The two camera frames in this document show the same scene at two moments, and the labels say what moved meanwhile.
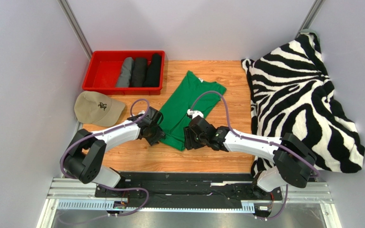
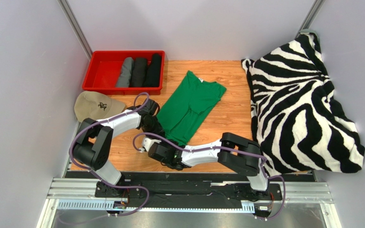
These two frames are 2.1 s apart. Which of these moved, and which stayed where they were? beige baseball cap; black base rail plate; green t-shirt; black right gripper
Moved: black right gripper
Stayed: beige baseball cap; green t-shirt; black base rail plate
